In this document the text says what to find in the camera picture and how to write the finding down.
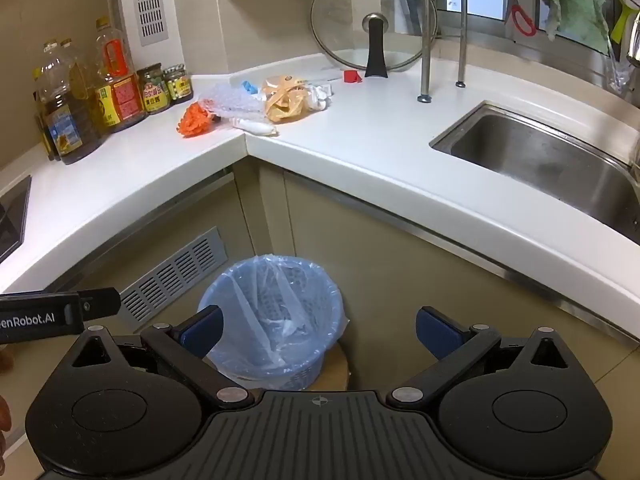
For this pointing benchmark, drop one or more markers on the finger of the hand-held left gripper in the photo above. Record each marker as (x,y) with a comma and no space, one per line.
(102,302)

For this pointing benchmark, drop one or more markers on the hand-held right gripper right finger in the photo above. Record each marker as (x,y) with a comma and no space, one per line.
(437,332)

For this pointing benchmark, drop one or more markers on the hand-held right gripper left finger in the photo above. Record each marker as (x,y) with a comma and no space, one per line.
(202,330)

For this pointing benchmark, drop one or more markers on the blue lined trash bin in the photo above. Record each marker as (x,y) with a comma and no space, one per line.
(280,310)

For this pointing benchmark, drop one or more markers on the orange mesh net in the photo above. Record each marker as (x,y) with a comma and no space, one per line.
(195,120)

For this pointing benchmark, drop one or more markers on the white tube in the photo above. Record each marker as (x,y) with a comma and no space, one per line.
(255,126)

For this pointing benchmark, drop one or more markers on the clear bubble plastic bag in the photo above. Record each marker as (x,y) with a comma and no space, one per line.
(230,100)

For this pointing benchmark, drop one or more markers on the yellow white plastic bag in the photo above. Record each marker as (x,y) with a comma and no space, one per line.
(285,100)

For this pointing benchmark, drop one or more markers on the small blue clip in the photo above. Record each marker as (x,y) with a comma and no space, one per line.
(249,87)

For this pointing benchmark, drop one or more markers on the white tissue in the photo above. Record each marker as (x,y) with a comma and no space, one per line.
(319,97)

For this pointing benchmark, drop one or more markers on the small red cap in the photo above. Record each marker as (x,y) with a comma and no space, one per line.
(352,76)

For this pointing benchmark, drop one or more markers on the person's left hand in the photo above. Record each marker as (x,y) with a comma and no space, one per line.
(4,417)

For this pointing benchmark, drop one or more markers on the grey cabinet vent grille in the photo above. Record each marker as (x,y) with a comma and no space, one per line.
(170,280)

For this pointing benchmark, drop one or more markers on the black stove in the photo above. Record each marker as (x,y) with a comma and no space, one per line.
(12,220)

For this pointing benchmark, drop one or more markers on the wooden stool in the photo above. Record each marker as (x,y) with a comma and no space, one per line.
(335,370)

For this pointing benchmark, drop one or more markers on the oil bottle blue label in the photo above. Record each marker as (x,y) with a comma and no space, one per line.
(65,125)

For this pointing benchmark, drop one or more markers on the brown oil bottle yellow label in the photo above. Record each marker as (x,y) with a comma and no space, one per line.
(42,130)

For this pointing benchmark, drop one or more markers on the steel sink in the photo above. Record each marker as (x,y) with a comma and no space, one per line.
(540,160)

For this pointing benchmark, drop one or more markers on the oil bottle red label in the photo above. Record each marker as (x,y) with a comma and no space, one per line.
(120,95)

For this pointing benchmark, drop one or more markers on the sauce jar yellow label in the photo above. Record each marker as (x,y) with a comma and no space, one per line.
(178,85)

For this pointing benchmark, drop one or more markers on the steel dish rack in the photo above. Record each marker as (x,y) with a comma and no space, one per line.
(426,35)

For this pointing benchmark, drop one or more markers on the glass pot lid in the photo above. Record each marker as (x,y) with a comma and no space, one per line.
(374,15)

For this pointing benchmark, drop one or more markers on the green cloth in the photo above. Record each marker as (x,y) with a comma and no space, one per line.
(575,5)

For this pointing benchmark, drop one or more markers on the yellow green brush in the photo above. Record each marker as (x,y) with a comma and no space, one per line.
(622,22)

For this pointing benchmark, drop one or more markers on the white wall vent panel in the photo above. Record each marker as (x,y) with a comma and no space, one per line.
(150,5)

